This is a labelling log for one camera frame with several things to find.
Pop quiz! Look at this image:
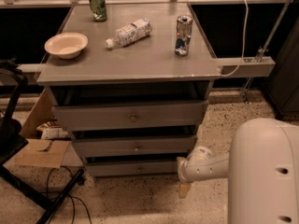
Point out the grey drawer cabinet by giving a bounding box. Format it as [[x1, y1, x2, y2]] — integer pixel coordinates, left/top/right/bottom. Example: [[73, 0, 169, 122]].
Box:
[[37, 3, 218, 166]]

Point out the grey metal rail beam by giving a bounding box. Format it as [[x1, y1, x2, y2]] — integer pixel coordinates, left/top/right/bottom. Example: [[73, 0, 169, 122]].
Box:
[[217, 57, 276, 78]]

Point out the grey drawer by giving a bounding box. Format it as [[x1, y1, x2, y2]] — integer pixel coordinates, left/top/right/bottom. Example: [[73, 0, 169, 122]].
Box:
[[85, 160, 178, 176], [72, 135, 197, 158], [52, 101, 208, 132]]

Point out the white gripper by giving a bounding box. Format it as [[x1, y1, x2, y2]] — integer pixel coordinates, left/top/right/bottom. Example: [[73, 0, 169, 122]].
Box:
[[177, 146, 212, 199]]

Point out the white bowl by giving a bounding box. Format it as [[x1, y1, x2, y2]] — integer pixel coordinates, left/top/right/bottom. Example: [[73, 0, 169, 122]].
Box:
[[44, 33, 88, 59]]

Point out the grey middle drawer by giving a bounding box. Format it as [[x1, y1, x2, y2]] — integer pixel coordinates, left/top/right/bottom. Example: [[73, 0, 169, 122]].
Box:
[[72, 135, 197, 158]]

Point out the green soda can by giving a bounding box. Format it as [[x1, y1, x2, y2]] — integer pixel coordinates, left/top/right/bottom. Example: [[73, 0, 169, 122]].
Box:
[[89, 0, 107, 21]]

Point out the leaning cardboard board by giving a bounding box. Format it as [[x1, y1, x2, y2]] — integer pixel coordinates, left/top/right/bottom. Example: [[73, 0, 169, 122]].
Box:
[[21, 90, 54, 139]]

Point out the white cable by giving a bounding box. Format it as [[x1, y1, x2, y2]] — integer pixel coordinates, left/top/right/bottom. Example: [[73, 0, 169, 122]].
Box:
[[220, 0, 249, 78]]

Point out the crumpled snack bag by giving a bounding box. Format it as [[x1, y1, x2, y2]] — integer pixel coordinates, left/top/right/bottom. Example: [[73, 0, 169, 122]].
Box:
[[36, 120, 69, 140]]

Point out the flat cardboard piece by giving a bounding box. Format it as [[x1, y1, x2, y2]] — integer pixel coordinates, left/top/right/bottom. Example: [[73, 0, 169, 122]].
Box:
[[14, 139, 70, 168]]

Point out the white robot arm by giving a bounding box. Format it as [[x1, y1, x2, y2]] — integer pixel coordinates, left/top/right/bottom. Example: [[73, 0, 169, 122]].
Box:
[[177, 119, 299, 224]]

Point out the grey top drawer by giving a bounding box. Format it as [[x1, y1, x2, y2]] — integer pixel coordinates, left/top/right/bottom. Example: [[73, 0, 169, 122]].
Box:
[[52, 101, 208, 132]]

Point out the grey bottom drawer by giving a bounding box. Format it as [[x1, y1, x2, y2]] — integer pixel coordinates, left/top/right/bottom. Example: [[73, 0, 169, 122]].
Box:
[[85, 160, 178, 176]]

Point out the clear plastic water bottle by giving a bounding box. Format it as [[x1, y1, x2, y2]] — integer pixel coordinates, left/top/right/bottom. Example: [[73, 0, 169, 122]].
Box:
[[106, 18, 152, 49]]

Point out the black floor cable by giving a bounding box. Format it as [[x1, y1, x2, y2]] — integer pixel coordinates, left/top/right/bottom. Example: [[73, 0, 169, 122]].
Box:
[[45, 166, 93, 224]]

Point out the dark cabinet at right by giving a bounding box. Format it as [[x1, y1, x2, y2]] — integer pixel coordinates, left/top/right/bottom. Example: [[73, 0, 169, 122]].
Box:
[[263, 19, 299, 119]]

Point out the silver blue energy can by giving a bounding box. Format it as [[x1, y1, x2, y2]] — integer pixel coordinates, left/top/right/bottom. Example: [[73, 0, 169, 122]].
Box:
[[175, 15, 192, 56]]

